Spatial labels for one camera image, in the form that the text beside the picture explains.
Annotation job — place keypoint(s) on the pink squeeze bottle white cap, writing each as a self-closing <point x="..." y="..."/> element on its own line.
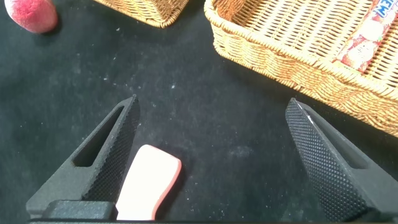
<point x="146" y="183"/>

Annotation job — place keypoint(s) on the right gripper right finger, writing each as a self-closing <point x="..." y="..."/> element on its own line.
<point x="335" y="168"/>

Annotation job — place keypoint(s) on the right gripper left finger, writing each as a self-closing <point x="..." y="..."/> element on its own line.
<point x="105" y="168"/>

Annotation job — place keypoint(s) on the red peach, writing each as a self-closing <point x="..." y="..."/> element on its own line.
<point x="31" y="14"/>

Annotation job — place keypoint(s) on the red Hi-Chew candy pack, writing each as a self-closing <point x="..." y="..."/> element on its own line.
<point x="363" y="43"/>

